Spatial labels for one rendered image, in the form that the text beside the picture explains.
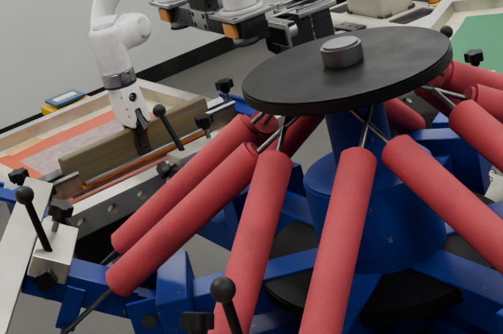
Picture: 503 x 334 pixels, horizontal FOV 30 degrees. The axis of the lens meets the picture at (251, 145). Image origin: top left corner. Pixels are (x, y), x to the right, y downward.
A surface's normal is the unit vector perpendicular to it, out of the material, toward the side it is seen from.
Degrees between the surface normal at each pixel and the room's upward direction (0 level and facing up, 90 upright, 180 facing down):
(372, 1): 92
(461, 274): 0
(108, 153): 90
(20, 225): 32
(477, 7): 90
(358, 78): 0
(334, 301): 53
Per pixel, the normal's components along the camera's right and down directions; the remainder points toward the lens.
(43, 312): -0.24, -0.90
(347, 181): -0.28, -0.56
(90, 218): 0.54, 0.18
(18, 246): 0.31, -0.90
